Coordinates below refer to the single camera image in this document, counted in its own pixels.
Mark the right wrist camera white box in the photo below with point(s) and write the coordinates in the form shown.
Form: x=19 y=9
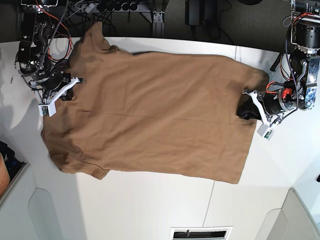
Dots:
x=48 y=109

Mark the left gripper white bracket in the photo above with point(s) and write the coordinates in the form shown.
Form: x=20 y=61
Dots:
x=251 y=106

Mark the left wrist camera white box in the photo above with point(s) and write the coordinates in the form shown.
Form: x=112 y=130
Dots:
x=266 y=131

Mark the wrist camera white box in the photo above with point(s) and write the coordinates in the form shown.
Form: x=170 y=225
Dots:
x=48 y=109
x=266 y=131

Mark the aluminium frame post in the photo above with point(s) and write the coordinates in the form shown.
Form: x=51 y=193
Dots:
x=155 y=15

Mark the grey plastic bin right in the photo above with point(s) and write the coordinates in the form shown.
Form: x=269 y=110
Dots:
x=291 y=222

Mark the tan brown t-shirt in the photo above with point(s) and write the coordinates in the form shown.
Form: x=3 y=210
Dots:
x=155 y=112

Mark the black power strip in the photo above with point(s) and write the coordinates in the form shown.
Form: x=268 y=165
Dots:
x=117 y=5

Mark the grey plastic bin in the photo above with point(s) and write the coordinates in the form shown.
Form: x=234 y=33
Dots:
x=291 y=222
x=37 y=202

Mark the black box under table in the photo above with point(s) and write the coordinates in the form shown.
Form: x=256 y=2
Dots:
x=198 y=11

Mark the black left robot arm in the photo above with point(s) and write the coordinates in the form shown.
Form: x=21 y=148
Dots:
x=299 y=64

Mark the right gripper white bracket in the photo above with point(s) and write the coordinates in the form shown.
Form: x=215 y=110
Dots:
x=54 y=87

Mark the grey plastic bin left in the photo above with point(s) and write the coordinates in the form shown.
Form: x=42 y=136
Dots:
x=37 y=202

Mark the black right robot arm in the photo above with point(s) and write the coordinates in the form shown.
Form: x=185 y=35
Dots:
x=42 y=21

